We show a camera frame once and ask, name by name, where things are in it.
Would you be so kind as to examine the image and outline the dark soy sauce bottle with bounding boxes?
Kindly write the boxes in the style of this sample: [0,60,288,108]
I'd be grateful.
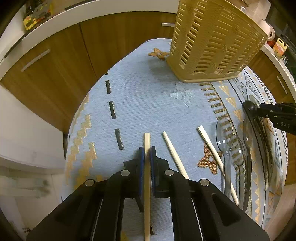
[23,5,44,30]

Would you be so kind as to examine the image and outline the wooden chopstick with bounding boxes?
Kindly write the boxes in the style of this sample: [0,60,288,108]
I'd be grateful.
[198,126,239,205]
[162,132,189,179]
[144,133,151,241]

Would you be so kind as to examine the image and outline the yellow oil bottle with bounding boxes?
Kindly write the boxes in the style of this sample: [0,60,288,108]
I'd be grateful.
[273,38,288,58]

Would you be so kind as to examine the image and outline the white electric kettle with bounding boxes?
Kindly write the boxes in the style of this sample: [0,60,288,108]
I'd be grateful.
[259,19,275,41]

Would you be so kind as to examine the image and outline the tan plastic utensil basket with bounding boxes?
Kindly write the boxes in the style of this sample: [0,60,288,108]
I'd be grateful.
[166,0,268,83]

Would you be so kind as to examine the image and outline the wooden base cabinets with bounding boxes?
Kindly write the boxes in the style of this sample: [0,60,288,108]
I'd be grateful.
[0,11,296,186]

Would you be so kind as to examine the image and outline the light blue patterned tablecloth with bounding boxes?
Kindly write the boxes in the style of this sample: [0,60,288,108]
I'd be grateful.
[61,39,288,240]

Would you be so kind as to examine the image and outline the black spoon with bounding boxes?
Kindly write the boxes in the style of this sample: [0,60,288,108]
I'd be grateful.
[242,99,273,190]

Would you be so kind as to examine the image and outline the clear plastic spoon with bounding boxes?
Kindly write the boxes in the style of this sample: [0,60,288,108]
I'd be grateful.
[216,118,231,198]
[230,135,245,209]
[243,118,252,211]

